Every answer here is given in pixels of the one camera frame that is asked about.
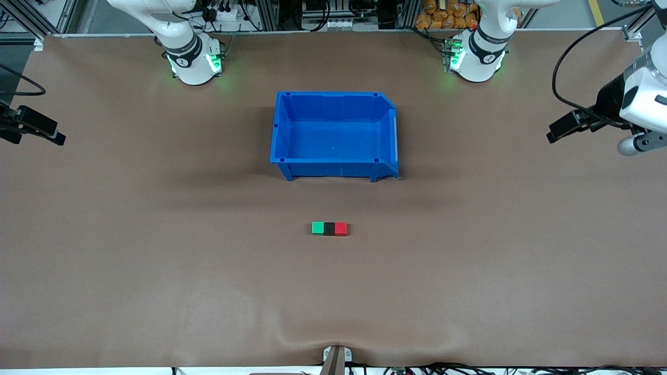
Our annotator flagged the metal table edge clamp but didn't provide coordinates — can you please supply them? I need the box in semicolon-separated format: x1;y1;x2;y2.
320;345;353;375

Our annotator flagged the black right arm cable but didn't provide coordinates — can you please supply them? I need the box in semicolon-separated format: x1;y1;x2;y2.
0;62;47;97

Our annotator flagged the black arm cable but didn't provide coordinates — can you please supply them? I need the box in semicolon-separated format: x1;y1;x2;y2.
0;62;47;97
552;4;655;121

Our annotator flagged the black floor cable bundle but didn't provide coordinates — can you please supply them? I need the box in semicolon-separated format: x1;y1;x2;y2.
383;362;667;375

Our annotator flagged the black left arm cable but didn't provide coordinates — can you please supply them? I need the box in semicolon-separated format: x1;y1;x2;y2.
552;4;655;121

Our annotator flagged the blue plastic storage bin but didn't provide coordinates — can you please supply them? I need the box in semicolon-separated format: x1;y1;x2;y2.
269;92;400;182

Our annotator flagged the white power strip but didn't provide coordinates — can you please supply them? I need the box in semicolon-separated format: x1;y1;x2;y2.
205;7;246;24

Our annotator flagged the aluminium frame profile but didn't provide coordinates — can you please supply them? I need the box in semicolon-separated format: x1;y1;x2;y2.
623;0;667;42
255;0;280;32
5;0;80;35
396;0;422;29

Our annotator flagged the brown table mat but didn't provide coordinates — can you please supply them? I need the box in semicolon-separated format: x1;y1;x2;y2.
0;29;667;368

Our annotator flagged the orange snack bag pile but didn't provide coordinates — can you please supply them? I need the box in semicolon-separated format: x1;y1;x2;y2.
415;0;480;30

